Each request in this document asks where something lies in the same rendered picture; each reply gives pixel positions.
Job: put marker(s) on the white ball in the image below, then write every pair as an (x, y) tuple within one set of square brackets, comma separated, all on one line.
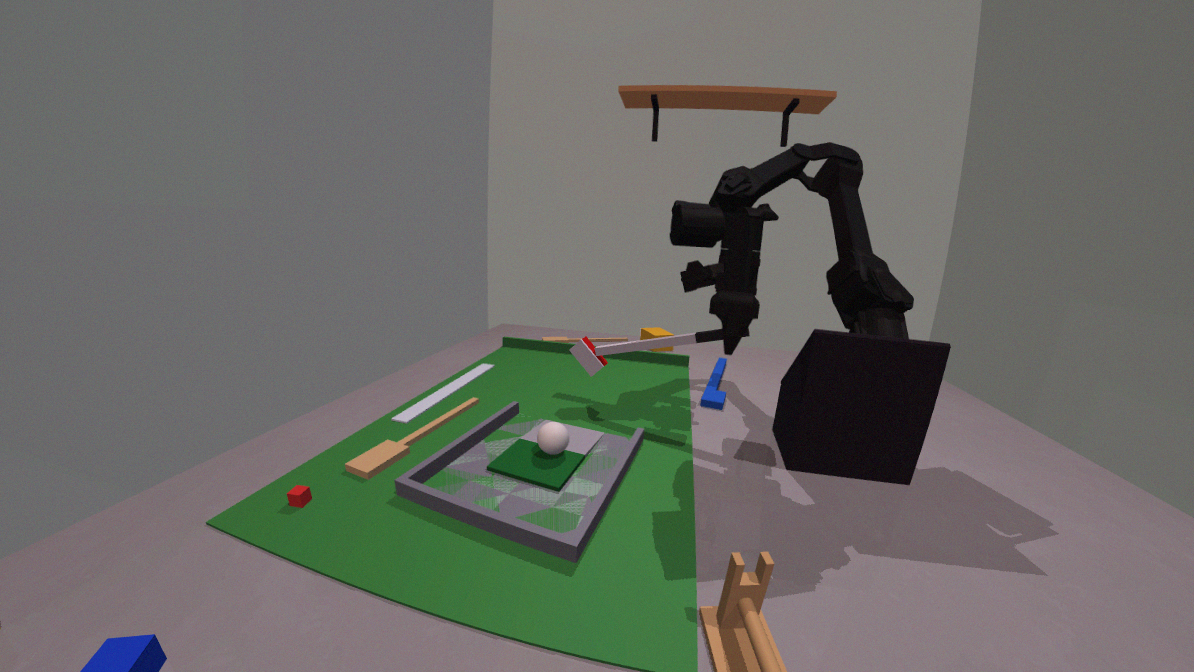
[(553, 438)]

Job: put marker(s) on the green flat mat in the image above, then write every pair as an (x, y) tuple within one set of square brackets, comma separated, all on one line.
[(629, 601)]

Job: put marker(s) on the red cube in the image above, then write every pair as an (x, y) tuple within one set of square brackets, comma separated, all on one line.
[(299, 496)]

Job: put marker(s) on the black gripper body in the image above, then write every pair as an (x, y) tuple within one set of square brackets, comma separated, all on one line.
[(738, 296)]

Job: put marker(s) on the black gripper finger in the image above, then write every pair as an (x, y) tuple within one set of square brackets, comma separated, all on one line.
[(733, 330)]

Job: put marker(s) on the white flat bar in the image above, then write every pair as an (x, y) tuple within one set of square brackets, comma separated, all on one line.
[(425, 404)]

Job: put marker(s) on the orange block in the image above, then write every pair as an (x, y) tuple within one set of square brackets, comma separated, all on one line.
[(650, 333)]

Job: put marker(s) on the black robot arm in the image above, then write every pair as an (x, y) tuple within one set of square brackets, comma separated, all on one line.
[(867, 297)]

